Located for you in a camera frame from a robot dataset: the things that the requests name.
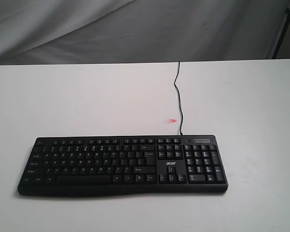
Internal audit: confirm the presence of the black acer keyboard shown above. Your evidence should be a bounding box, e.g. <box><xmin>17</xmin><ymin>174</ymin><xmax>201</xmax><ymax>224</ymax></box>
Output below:
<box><xmin>17</xmin><ymin>135</ymin><xmax>228</xmax><ymax>197</ymax></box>

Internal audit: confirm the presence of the white backdrop cloth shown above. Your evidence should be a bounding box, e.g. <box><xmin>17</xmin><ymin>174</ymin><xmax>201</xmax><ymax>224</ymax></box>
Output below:
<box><xmin>0</xmin><ymin>0</ymin><xmax>290</xmax><ymax>65</ymax></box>

